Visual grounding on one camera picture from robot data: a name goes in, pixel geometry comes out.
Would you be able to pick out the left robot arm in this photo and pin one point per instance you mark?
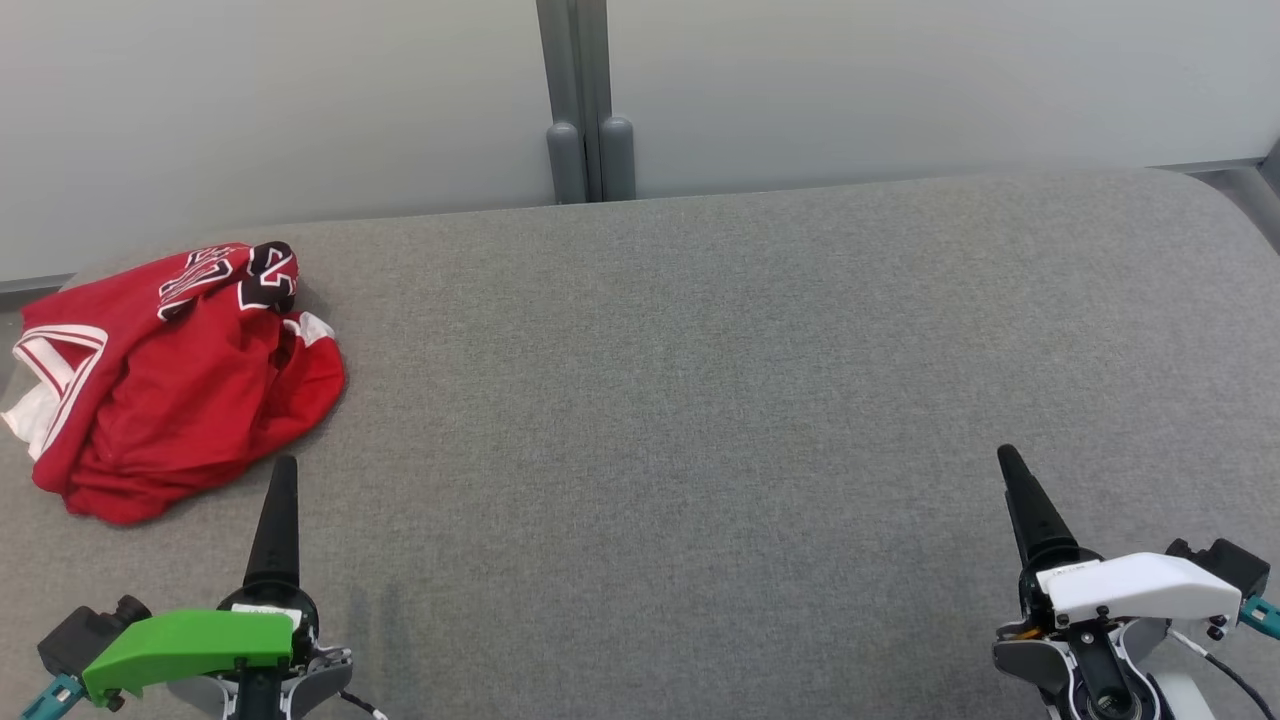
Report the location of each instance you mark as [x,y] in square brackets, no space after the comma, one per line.
[315,678]

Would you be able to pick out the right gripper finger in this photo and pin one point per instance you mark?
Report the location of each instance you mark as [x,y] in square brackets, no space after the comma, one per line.
[1030,515]

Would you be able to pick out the grey fabric sofa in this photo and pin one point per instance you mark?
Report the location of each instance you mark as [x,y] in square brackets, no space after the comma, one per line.
[700,400]

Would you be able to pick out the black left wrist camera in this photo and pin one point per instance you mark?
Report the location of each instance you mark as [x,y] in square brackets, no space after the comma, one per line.
[85,635]

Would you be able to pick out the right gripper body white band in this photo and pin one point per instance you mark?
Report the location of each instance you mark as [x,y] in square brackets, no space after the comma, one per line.
[1140,585]

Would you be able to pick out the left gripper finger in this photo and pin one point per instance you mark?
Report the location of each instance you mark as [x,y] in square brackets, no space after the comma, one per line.
[275,530]

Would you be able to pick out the grey wall base rail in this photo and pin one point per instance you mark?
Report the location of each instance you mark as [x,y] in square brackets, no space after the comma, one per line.
[1255,195]

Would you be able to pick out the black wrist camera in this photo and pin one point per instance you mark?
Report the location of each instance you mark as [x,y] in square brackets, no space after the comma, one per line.
[1225,565]
[85,635]

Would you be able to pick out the red and white jersey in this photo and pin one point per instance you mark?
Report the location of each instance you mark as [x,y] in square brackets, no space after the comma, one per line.
[180,400]

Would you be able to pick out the grey partition post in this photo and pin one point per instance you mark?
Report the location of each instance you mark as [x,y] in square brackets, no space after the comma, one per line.
[585,100]

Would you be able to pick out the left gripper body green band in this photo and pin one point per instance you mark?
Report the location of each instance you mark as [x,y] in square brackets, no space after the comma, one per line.
[180,645]

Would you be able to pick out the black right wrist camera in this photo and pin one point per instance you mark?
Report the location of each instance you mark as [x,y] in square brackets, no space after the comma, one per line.
[1225,565]

